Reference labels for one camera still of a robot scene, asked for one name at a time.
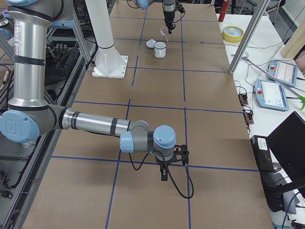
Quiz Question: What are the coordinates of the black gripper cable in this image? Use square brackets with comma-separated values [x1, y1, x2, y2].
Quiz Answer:
[128, 150, 194, 199]

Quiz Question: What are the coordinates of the far blue teach pendant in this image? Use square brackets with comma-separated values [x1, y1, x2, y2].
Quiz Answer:
[267, 60, 298, 87]

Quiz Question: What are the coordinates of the white enamel mug blue rim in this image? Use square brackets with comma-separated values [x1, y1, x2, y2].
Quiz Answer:
[154, 42, 167, 59]

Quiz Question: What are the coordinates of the yellow tape roll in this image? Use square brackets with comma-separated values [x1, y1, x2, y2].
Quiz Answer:
[222, 26, 244, 43]

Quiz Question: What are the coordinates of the black box on table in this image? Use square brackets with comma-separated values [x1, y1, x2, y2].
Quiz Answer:
[250, 135, 275, 173]

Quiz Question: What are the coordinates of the clear plastic funnel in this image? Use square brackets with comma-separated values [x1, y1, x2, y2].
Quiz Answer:
[160, 26, 170, 42]

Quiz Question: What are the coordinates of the red cylinder bottle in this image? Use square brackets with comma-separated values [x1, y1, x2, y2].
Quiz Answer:
[218, 0, 230, 22]

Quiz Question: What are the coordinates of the blue teach pendant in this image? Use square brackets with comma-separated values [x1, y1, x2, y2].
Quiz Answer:
[267, 60, 298, 87]
[254, 79, 289, 111]

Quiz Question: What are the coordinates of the orange black connector board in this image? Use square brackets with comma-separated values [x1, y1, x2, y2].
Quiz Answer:
[238, 93, 248, 106]

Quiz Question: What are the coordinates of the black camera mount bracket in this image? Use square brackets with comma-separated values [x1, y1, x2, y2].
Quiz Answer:
[172, 145, 189, 167]

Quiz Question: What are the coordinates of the wooden board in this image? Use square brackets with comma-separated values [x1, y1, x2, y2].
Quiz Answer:
[281, 21, 305, 59]

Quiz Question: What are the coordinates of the near blue teach pendant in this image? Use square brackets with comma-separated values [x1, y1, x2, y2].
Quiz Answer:
[254, 79, 289, 111]

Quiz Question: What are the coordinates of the black laptop computer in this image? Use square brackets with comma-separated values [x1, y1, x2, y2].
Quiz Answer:
[266, 111, 305, 181]

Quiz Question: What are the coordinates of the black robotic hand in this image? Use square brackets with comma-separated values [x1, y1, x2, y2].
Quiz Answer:
[46, 43, 72, 64]

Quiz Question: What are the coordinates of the white round cup lid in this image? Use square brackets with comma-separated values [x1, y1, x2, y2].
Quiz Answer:
[146, 39, 156, 49]

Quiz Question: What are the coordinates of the aluminium frame post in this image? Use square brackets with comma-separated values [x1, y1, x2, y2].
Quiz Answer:
[228, 0, 270, 74]

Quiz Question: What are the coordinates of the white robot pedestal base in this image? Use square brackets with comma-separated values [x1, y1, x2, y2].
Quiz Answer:
[85, 0, 128, 79]

